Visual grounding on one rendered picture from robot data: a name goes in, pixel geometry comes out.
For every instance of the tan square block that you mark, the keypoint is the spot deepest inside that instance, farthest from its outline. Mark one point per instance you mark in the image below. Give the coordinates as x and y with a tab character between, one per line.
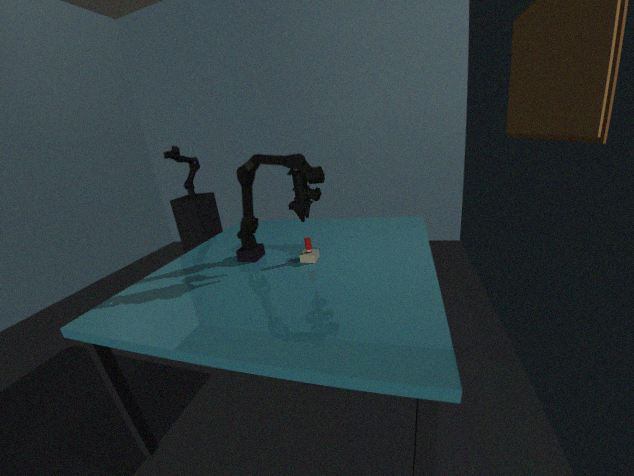
309	257

